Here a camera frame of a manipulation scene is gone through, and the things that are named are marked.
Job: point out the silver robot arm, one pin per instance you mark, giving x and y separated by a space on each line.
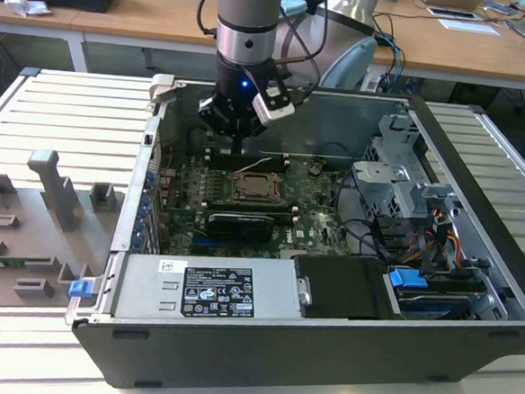
246 6

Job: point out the CPU socket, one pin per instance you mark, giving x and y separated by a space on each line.
234 198

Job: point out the round coin battery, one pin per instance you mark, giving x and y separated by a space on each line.
316 168

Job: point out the blue card retention clip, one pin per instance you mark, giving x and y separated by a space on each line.
144 207
137 242
151 179
139 228

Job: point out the wooden desk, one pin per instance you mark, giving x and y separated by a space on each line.
167 14

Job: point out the black RAM stick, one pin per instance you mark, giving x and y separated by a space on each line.
284 209

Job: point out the black graphics card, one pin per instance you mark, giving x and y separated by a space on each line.
238 227

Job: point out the green motherboard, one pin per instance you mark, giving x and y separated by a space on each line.
314 236

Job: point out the grey metal drive cage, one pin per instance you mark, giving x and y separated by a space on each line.
381 174

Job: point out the silver power supply unit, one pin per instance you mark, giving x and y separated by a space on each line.
148 288

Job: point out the black table end cap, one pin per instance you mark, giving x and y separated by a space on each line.
478 109
30 71

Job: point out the black power connector bundle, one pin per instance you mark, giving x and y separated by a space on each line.
390 235

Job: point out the black plastic drive shroud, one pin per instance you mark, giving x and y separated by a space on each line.
341 288

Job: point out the crumpled white paper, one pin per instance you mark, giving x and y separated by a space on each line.
26 4

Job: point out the blue case latch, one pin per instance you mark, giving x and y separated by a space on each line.
80 290

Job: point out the grey parts rack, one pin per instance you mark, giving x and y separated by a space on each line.
25 234

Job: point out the white tablet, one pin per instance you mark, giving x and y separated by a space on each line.
451 13

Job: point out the white paper sheet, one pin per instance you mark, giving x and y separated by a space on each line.
468 26

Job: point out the black open PC case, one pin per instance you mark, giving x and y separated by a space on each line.
278 360

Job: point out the black hard disk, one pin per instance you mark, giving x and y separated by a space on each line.
435 299

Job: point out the blue phone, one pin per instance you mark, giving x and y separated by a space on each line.
498 7

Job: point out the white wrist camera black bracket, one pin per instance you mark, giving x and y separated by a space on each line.
275 112

